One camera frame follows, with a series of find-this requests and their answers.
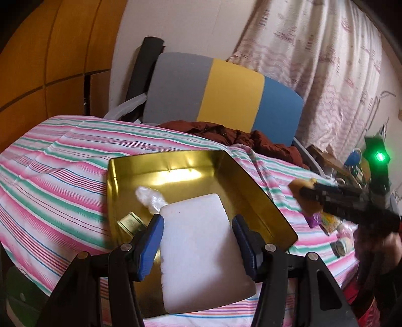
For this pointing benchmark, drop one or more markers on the small yellow plush toy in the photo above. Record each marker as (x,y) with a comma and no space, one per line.
(309,207)

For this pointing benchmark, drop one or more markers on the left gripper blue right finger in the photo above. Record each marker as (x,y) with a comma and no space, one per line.
(250,244)

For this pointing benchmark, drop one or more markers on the tan long snack package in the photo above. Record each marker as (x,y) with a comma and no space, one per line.
(329,223)

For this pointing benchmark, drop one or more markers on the wooden wardrobe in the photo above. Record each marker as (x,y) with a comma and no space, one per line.
(58,62)

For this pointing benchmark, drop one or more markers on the blue mug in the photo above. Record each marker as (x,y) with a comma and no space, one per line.
(354,158)

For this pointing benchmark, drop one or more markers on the striped pink green bedsheet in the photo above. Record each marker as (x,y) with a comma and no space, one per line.
(53,192)

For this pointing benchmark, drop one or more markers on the dark red jacket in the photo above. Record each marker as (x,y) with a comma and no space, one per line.
(255,140)

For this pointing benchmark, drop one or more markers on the cluttered side desk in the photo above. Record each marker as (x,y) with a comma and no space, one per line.
(357,176)

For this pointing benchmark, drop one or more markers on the pink patterned curtain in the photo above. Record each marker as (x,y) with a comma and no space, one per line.
(328,52)

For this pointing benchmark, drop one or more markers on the small green white box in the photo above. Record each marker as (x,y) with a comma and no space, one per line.
(131,224)

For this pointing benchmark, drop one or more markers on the person's right hand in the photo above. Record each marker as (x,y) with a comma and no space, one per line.
(388,248)

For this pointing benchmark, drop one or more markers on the white foam block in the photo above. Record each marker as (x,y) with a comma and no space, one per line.
(201,264)

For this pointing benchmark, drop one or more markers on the purple snack packet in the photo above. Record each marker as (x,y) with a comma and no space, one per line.
(313,220)

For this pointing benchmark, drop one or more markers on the black rolled mat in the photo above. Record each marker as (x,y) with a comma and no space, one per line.
(144,66)

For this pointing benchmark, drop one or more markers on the grey yellow blue chair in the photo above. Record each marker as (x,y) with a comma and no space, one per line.
(196,88)

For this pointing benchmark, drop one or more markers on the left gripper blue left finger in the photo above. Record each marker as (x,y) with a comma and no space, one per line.
(148,246)

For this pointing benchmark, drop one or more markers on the gold metal tray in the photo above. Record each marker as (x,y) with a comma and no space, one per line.
(183,175)

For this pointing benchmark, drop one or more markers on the white plastic wrap bundle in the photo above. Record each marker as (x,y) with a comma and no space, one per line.
(151,199)

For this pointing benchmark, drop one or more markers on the pink packet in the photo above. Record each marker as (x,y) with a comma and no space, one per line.
(344,230)

